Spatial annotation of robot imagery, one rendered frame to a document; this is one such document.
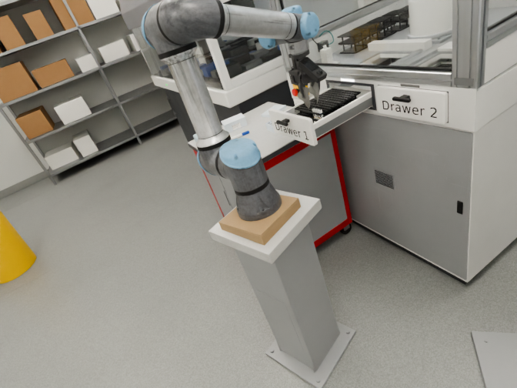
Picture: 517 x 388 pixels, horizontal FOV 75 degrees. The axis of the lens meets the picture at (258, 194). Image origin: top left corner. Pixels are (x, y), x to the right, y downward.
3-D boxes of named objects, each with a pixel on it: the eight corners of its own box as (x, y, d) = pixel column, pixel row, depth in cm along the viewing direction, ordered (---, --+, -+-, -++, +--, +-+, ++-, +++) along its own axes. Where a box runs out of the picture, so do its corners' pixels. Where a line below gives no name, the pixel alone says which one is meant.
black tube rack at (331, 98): (323, 128, 137) (320, 114, 133) (297, 122, 151) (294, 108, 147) (362, 105, 143) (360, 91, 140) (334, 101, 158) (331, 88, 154)
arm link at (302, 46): (311, 36, 122) (294, 44, 120) (314, 49, 125) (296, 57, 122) (298, 36, 128) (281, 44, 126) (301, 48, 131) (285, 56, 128)
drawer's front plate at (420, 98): (445, 125, 115) (445, 94, 109) (378, 112, 138) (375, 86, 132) (448, 122, 115) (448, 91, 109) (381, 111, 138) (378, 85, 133)
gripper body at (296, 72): (305, 78, 138) (299, 48, 131) (319, 80, 131) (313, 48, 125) (291, 85, 135) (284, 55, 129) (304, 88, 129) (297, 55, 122)
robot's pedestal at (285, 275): (321, 391, 135) (268, 258, 95) (265, 354, 155) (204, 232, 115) (356, 332, 151) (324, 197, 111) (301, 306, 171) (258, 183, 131)
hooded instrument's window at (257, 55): (224, 91, 206) (195, 11, 182) (152, 75, 348) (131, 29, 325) (359, 27, 240) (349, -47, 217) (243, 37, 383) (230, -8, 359)
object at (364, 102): (315, 140, 131) (311, 125, 128) (278, 128, 152) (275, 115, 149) (386, 98, 143) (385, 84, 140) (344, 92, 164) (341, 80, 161)
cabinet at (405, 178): (468, 294, 149) (477, 133, 108) (319, 209, 232) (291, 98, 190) (581, 189, 178) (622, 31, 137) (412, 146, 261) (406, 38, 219)
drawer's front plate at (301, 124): (315, 146, 130) (308, 120, 124) (274, 132, 153) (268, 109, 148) (318, 144, 131) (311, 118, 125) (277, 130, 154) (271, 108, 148)
